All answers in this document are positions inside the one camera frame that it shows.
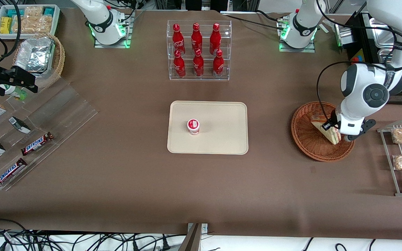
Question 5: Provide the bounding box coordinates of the steel food tray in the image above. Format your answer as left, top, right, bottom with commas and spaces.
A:
377, 49, 394, 65
368, 17, 397, 49

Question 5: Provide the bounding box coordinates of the silver metal device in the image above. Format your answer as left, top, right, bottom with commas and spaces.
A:
334, 23, 353, 47

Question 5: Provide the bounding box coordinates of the brown snickers bar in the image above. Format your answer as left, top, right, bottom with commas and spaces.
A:
0, 158, 28, 189
21, 132, 54, 156

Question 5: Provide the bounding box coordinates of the clear acrylic bottle rack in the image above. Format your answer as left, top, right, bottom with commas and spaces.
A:
166, 20, 232, 81

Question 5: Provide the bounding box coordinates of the silver foil pack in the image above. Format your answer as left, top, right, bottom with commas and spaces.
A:
14, 37, 55, 74

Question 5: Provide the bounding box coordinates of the white plastic snack bin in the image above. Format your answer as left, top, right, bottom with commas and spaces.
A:
0, 4, 61, 39

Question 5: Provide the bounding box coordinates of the clear cracker bag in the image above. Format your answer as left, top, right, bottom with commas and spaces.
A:
13, 6, 53, 34

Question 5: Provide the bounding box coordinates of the yellow snack packet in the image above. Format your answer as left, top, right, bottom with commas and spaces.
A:
0, 17, 13, 34

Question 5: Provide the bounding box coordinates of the red cola bottle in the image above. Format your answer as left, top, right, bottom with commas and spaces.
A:
172, 23, 186, 56
193, 49, 204, 77
191, 23, 203, 53
213, 50, 225, 78
209, 23, 221, 55
173, 50, 186, 78

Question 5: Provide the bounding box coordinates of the black table cable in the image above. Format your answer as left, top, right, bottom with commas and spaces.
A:
255, 10, 282, 22
222, 13, 282, 30

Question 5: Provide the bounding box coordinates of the red white yogurt cup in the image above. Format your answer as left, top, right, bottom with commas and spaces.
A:
187, 119, 201, 135

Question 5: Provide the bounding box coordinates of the green white small bottle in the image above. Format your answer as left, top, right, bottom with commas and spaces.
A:
0, 84, 28, 101

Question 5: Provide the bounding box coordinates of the grey metal bracket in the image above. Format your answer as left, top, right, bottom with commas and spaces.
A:
187, 223, 208, 233

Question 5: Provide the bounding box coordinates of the clear acrylic display stand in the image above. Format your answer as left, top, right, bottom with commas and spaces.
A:
0, 78, 98, 191

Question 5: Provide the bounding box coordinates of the brown wicker basket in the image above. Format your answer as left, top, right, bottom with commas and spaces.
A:
291, 101, 356, 162

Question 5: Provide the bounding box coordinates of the beige plastic tray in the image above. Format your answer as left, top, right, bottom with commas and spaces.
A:
167, 101, 249, 155

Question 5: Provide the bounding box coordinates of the black yellow control box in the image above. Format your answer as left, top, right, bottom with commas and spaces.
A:
343, 11, 376, 65

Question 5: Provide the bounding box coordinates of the dark metal bar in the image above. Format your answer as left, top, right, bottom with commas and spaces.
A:
178, 223, 202, 251

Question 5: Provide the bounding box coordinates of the black left wrist camera cable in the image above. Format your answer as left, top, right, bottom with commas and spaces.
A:
317, 61, 393, 122

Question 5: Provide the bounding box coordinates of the tan wicker basket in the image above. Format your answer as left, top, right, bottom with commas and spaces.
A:
13, 33, 65, 89

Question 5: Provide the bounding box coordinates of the triangle sandwich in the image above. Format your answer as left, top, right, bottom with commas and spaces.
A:
310, 113, 342, 145

